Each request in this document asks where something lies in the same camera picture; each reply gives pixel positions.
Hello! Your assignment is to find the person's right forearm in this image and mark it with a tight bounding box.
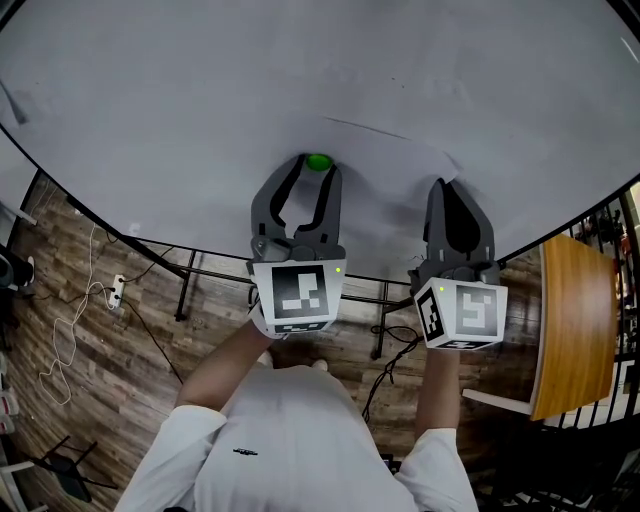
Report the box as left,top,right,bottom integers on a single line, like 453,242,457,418
414,343,462,437

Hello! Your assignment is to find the black folding stool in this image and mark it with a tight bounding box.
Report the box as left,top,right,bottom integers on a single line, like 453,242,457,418
28,433,120,505

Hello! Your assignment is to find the white cable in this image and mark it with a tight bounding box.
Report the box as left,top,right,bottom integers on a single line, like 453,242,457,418
38,218,119,408

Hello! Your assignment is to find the black floor cable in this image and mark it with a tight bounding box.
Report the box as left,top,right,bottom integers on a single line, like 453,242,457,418
121,298,185,385

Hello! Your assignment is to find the person's left forearm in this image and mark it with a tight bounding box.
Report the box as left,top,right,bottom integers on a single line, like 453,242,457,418
174,317,282,417

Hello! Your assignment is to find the white table with black frame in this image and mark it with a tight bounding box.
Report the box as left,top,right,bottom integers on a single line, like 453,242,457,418
0,0,640,290

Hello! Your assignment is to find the wooden table with white legs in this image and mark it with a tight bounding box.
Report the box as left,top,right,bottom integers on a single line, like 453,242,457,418
461,233,620,422

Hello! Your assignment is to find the white desk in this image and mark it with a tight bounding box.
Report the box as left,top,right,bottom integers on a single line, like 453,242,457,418
0,198,40,227

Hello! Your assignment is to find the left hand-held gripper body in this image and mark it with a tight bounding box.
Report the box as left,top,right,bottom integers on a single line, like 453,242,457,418
246,233,349,342

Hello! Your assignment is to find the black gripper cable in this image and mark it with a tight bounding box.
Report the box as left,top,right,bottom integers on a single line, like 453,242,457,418
361,323,427,422

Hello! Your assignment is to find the person's white shirt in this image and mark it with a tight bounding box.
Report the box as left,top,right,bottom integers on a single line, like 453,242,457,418
113,363,482,512

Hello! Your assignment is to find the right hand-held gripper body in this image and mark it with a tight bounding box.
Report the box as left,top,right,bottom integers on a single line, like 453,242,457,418
407,256,510,352

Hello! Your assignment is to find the black metal railing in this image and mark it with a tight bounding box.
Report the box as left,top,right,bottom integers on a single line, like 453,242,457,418
568,183,640,512

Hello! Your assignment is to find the white power strip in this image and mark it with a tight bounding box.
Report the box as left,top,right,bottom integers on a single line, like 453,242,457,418
106,273,127,312

